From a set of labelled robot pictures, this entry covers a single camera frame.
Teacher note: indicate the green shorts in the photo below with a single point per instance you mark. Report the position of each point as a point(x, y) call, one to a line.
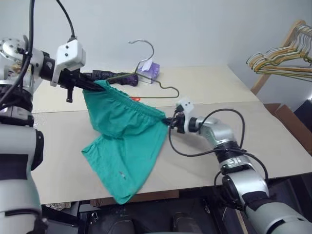
point(126, 146)

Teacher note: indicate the purple tissue pack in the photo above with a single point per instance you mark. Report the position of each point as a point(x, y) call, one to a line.
point(152, 70)

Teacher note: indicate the black folded umbrella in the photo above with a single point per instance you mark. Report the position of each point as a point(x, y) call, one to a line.
point(122, 77)

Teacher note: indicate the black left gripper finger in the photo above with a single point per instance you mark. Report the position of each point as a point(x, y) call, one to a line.
point(91, 87)
point(89, 80)

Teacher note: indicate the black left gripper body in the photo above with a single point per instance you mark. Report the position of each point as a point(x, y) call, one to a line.
point(69, 79)

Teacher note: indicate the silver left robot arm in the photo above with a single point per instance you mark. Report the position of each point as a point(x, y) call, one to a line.
point(17, 156)

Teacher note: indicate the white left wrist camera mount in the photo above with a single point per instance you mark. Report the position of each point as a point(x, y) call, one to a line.
point(69, 54)

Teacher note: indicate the black table frame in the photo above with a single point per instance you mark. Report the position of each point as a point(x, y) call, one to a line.
point(87, 217)

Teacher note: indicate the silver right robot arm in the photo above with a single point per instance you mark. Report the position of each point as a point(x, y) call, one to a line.
point(251, 185)

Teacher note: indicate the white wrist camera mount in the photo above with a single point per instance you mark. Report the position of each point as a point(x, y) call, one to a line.
point(69, 54)
point(186, 104)

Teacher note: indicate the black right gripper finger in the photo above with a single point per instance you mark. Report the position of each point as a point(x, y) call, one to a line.
point(167, 119)
point(169, 123)

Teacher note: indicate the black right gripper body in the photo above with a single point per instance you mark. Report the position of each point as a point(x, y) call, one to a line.
point(178, 123)

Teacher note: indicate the wooden rack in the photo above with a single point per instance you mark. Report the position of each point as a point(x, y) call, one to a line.
point(290, 34)

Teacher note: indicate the cardboard sheet under table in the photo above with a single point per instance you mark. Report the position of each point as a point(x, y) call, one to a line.
point(156, 196)

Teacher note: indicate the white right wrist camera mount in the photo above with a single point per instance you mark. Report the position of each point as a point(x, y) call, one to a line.
point(186, 104)

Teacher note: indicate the small red clip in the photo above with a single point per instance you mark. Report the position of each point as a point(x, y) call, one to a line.
point(136, 99)

